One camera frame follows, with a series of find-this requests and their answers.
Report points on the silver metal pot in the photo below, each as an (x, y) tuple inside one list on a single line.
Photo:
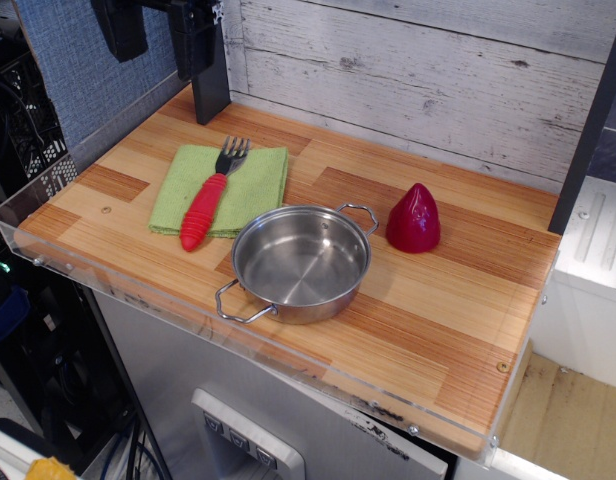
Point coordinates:
[(302, 263)]

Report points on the silver toy dishwasher front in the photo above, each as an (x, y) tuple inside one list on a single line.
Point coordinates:
[(200, 398)]

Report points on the dark grey right post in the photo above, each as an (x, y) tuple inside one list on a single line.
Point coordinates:
[(591, 133)]

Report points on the dark grey post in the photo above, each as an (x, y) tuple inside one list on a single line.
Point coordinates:
[(591, 133), (211, 87)]

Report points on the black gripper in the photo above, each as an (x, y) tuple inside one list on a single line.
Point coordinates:
[(192, 25)]

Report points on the black plastic crate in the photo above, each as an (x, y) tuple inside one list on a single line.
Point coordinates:
[(31, 126)]

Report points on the green folded cloth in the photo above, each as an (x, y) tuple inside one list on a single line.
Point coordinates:
[(255, 188)]

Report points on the white toy sink counter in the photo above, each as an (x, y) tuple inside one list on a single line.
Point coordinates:
[(575, 322)]

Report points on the dark grey left post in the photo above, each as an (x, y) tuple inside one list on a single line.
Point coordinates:
[(211, 87)]

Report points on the red-handled toy fork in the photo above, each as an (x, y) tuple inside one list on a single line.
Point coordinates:
[(200, 214)]

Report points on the clear acrylic table guard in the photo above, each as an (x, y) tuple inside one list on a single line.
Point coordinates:
[(432, 341)]

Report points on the red toy strawberry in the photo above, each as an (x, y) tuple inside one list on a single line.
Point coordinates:
[(413, 224)]

